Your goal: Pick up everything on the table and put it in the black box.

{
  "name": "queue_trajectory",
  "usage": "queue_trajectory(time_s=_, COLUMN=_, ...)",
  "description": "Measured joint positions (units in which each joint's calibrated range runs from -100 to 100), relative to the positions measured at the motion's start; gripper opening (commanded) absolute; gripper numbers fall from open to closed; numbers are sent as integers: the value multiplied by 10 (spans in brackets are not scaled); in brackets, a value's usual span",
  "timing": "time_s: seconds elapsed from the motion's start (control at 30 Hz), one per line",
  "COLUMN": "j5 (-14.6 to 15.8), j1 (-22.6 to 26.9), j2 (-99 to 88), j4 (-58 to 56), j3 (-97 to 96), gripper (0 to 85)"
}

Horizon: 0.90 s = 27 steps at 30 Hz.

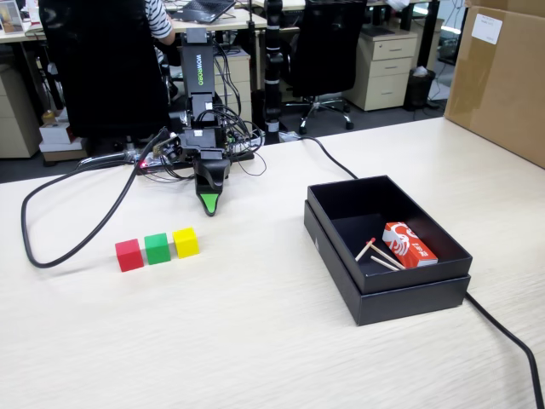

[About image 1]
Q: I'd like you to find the black gripper motor block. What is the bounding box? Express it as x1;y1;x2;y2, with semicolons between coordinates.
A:
177;143;231;217

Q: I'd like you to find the yellow wooden cube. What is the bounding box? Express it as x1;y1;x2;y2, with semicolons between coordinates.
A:
172;227;201;260

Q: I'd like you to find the red wooden cube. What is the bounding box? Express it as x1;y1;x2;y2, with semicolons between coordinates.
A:
114;238;145;273

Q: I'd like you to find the flat brown box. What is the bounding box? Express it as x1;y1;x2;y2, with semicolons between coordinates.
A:
42;148;89;163

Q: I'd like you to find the small white box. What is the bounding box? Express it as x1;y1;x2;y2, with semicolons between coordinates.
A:
38;122;86;153

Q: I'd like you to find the black cardboard box tray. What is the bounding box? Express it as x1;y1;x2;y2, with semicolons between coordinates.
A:
306;174;473;296

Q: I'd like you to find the black open box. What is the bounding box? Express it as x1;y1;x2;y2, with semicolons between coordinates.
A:
303;199;472;327

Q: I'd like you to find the large brown cardboard box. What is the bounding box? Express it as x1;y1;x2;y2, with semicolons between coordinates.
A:
444;0;545;170

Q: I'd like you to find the black controller board with LED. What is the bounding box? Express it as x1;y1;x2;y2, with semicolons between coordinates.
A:
135;156;171;172

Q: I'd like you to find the green wooden cube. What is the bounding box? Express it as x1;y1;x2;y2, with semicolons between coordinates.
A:
143;232;172;266

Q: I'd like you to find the beige cabinet behind robot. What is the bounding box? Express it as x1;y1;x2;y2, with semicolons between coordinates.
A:
212;49;253;124

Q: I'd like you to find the black pole with white bands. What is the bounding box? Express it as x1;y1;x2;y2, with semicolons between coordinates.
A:
262;0;285;145

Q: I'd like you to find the thin black stand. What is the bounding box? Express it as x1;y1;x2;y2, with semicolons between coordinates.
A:
245;0;260;93

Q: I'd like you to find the black office chair, tall back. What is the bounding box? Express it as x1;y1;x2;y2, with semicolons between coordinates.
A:
37;0;171;170

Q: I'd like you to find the wooden match with red head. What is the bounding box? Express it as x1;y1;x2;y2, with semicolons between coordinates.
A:
370;255;401;273
354;237;376;262
364;242;407;271

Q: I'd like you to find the beige desk with laptop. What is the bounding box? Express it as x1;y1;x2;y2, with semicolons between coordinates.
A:
169;7;269;33

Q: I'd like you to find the person in striped shirt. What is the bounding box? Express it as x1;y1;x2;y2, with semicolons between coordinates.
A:
144;0;176;46

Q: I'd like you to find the dark open laptop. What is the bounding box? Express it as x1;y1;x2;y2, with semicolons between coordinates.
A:
172;0;238;25

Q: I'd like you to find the black mesh office chair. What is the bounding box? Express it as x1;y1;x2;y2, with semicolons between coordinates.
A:
283;0;368;135

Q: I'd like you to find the orange and white matchbox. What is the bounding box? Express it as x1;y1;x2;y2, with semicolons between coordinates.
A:
381;221;439;269

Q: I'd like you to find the beige three-drawer cabinet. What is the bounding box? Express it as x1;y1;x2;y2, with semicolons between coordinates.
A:
343;32;419;112

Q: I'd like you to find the beige side cabinet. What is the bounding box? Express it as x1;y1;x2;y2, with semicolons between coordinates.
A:
0;63;43;159

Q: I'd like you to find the black trash bin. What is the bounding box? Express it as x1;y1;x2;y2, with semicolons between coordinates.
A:
403;67;437;111

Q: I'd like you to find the framed desk picture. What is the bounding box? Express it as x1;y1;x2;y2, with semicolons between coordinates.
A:
0;0;26;34

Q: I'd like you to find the white paper shipping label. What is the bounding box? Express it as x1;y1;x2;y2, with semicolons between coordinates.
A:
471;13;504;46

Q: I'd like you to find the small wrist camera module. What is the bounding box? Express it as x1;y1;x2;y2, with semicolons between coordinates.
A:
152;135;180;164

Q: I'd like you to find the thin black wire bundle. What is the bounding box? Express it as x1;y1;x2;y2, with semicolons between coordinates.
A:
140;37;269;184

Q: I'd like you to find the thick black camera cable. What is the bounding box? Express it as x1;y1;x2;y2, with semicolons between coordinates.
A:
20;126;171;269

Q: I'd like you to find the black desk frame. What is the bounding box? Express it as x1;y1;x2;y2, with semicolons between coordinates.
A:
399;0;442;69

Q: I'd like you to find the black power cable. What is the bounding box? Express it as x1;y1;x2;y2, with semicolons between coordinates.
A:
293;135;545;409

